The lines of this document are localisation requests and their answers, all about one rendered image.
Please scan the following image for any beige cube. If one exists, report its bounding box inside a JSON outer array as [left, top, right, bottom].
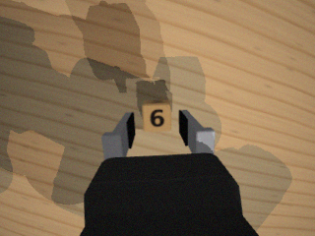
[[142, 99, 171, 132]]

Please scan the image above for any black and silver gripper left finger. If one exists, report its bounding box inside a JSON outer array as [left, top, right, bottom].
[[101, 112, 136, 160]]

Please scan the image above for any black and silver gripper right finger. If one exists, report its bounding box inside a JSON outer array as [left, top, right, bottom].
[[179, 110, 216, 154]]

